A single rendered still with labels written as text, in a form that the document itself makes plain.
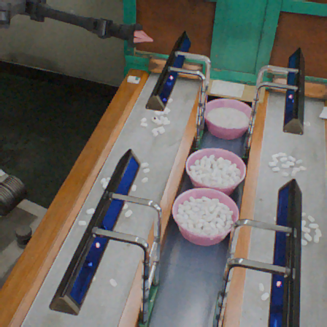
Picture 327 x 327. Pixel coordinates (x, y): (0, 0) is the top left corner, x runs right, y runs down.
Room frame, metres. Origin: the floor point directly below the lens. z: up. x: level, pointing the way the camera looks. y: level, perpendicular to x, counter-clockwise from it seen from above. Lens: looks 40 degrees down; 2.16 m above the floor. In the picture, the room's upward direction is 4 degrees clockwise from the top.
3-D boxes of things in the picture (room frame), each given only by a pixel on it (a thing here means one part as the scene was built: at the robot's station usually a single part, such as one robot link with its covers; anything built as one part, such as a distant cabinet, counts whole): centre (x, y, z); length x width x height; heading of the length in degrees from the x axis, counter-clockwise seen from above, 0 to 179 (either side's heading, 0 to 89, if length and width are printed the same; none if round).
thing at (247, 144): (1.86, -0.46, 0.90); 0.20 x 0.19 x 0.45; 169
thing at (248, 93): (2.29, -0.34, 0.77); 0.33 x 0.15 x 0.01; 79
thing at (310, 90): (2.27, -0.68, 0.83); 0.30 x 0.06 x 0.07; 79
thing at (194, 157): (1.64, -0.22, 0.72); 0.27 x 0.27 x 0.10
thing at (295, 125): (1.85, -0.54, 1.08); 0.62 x 0.08 x 0.07; 169
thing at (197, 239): (1.36, -0.17, 0.72); 0.27 x 0.27 x 0.10
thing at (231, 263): (0.91, -0.28, 0.90); 0.20 x 0.19 x 0.45; 169
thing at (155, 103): (1.96, 0.01, 1.08); 0.62 x 0.08 x 0.07; 169
